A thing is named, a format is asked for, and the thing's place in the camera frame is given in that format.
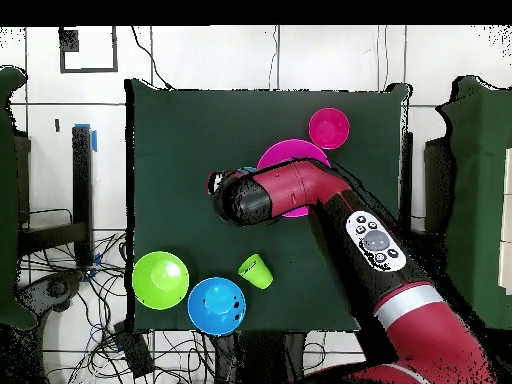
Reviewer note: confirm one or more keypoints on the black metal stand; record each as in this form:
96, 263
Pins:
82, 192

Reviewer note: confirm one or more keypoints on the dark green tablecloth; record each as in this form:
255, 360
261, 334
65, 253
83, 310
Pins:
200, 128

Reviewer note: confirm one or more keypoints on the grey chair base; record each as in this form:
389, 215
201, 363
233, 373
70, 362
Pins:
56, 288

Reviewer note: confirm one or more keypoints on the large pink bowl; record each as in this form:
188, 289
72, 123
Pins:
292, 150

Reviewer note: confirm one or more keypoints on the small magenta bowl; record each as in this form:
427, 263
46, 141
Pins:
328, 128

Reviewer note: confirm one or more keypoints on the green cloth side table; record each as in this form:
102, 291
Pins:
8, 200
480, 180

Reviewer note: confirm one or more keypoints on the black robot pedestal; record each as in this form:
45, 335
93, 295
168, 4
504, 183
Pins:
260, 360

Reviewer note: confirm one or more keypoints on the black box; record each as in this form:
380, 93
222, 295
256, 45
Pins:
22, 180
438, 188

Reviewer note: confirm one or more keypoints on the large blue bowl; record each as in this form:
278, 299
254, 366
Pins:
216, 306

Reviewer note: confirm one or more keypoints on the large green bowl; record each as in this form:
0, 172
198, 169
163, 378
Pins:
160, 280

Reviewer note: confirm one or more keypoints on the stack of white boxes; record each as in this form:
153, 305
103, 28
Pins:
507, 220

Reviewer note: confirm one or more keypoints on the black power strip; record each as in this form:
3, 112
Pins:
134, 352

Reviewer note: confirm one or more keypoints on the green cup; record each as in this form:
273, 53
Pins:
256, 272

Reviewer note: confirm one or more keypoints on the blue tape strip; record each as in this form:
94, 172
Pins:
94, 140

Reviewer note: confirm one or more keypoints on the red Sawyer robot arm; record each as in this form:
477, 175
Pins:
304, 188

